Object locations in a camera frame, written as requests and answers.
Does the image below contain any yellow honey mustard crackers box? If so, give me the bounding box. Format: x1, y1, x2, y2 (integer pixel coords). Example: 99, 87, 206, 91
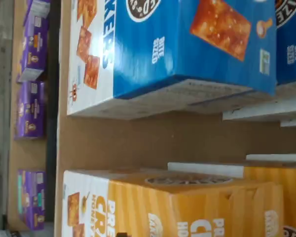
167, 159, 296, 237
62, 169, 285, 237

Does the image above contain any purple Annie's box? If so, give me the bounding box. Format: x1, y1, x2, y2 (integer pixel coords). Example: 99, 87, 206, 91
13, 80, 47, 142
23, 0, 52, 25
16, 169, 47, 232
16, 14, 51, 83

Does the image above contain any wooden shelf board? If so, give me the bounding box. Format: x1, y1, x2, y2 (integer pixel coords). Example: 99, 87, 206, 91
53, 0, 296, 237

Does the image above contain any black metal shelf rack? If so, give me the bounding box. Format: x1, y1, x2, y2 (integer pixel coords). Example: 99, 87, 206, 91
45, 0, 63, 237

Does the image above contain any blue sea salt crackers box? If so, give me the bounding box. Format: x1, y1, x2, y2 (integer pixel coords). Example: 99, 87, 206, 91
222, 0, 296, 122
66, 0, 278, 121

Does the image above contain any purple Annie's boxes group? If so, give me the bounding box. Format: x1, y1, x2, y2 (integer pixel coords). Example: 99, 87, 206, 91
6, 0, 48, 232

